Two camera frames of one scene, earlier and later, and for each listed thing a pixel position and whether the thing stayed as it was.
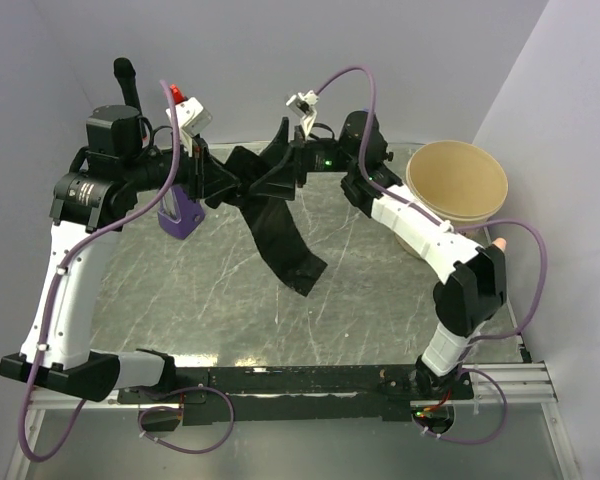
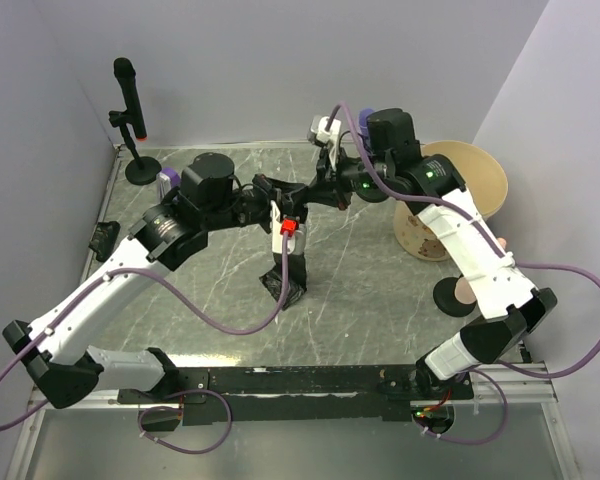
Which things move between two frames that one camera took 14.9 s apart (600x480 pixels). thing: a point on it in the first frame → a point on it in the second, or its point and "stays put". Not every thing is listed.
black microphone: [124, 70] stays put
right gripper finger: [280, 183] → [323, 193]
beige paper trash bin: [461, 183] stays put
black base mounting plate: [306, 394] stays put
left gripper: [201, 168] → [284, 193]
